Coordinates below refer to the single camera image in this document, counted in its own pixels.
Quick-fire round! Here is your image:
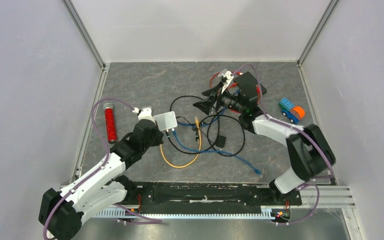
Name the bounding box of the yellow ethernet cable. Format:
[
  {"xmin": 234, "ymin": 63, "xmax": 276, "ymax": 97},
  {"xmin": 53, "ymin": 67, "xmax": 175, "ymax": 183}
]
[{"xmin": 159, "ymin": 116, "xmax": 202, "ymax": 169}]

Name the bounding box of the black power adapter cable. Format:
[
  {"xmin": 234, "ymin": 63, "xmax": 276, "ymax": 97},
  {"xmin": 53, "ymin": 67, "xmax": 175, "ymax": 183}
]
[{"xmin": 178, "ymin": 115, "xmax": 227, "ymax": 149}]

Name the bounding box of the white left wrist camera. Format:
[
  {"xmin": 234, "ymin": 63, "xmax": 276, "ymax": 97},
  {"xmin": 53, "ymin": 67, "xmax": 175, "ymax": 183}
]
[{"xmin": 132, "ymin": 106, "xmax": 156, "ymax": 124}]

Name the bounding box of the blue lego brick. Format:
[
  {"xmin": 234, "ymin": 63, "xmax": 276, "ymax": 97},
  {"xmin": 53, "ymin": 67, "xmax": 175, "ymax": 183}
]
[{"xmin": 278, "ymin": 97, "xmax": 300, "ymax": 124}]

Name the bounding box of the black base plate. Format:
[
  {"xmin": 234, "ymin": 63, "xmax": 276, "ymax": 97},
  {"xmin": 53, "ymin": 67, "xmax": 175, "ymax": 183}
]
[{"xmin": 119, "ymin": 181, "xmax": 303, "ymax": 215}]

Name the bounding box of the red glitter tube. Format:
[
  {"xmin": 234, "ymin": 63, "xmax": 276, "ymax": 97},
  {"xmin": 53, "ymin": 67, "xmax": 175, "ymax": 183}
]
[{"xmin": 103, "ymin": 102, "xmax": 118, "ymax": 144}]

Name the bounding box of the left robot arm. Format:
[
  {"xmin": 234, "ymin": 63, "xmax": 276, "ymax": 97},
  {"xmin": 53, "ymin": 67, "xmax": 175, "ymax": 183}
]
[{"xmin": 38, "ymin": 119, "xmax": 163, "ymax": 240}]

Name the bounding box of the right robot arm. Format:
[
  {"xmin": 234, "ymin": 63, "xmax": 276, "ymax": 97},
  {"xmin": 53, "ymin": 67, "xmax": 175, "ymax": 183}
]
[{"xmin": 193, "ymin": 69, "xmax": 336, "ymax": 204}]

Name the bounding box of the black network switch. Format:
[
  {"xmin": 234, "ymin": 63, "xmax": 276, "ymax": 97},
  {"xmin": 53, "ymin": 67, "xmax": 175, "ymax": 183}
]
[{"xmin": 256, "ymin": 83, "xmax": 268, "ymax": 98}]

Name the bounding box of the clear plastic box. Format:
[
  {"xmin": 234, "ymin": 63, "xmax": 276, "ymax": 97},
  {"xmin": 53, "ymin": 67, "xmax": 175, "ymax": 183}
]
[{"xmin": 153, "ymin": 111, "xmax": 178, "ymax": 131}]

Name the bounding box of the red ethernet cable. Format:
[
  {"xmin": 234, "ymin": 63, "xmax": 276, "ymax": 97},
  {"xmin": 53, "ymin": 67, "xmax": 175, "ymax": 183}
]
[
  {"xmin": 209, "ymin": 72, "xmax": 221, "ymax": 88},
  {"xmin": 230, "ymin": 82, "xmax": 262, "ymax": 114}
]

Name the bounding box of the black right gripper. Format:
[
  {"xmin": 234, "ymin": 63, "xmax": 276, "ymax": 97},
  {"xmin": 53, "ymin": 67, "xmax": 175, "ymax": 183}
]
[{"xmin": 193, "ymin": 82, "xmax": 245, "ymax": 117}]

